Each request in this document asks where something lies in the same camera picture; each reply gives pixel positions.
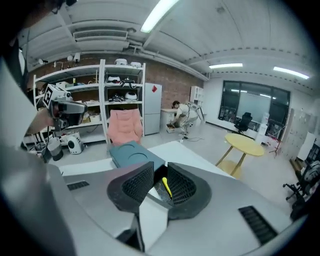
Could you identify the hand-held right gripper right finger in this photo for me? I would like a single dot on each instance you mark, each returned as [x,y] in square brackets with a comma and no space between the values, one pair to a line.
[200,197]

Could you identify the white refrigerator red label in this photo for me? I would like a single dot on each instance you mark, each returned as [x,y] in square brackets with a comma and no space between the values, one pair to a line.
[153,110]

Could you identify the person's left forearm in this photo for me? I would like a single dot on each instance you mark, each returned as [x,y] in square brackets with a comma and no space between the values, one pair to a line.
[40,122]

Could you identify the red tripod stand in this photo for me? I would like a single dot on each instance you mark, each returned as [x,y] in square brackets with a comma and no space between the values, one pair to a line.
[276,142]

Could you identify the yellow round table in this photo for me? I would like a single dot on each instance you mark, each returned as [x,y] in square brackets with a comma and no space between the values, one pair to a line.
[243,145]

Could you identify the white water dispenser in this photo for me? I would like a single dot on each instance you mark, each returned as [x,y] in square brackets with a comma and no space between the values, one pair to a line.
[263,130]

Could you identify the white ceiling air conditioner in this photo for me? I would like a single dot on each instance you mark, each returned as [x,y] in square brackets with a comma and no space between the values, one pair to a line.
[100,37]

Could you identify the grey white cylindrical appliance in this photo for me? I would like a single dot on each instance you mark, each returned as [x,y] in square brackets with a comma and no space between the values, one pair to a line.
[55,150]

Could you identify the person's black white shirt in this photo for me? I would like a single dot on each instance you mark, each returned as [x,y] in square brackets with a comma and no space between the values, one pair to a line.
[12,105]

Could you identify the long ceiling light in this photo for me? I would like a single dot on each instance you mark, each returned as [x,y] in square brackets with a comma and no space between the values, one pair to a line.
[225,66]
[157,15]
[291,72]

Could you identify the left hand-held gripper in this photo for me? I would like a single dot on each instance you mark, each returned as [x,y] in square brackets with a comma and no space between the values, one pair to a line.
[67,112]

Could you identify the white storage bin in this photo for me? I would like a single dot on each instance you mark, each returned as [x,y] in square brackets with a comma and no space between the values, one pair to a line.
[95,118]

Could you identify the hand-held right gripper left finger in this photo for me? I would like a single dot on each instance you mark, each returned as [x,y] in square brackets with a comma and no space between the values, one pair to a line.
[115,195]

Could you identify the dark glass window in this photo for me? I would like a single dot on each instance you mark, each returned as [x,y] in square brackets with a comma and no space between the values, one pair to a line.
[255,100]

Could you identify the grey sliding box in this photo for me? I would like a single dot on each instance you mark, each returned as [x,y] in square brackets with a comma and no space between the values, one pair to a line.
[130,155]

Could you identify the grey locker cabinet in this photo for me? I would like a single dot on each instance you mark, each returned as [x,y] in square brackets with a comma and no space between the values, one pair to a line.
[298,130]

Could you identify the white small cabinet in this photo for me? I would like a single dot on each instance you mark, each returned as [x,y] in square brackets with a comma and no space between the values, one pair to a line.
[196,93]

